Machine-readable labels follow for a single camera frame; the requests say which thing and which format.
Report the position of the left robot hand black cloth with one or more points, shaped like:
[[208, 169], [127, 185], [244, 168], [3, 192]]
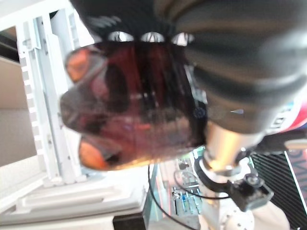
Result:
[[230, 60]]

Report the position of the dark cola drink bottle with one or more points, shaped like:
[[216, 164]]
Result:
[[144, 107]]

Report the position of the black ribbed panel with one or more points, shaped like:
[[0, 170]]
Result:
[[273, 177]]

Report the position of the dark sign with red letters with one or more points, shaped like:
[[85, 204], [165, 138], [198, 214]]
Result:
[[298, 167]]

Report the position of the shelf with coloured goods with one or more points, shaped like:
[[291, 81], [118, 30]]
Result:
[[184, 201]]

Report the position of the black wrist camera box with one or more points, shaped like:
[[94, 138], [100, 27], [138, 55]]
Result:
[[251, 194]]

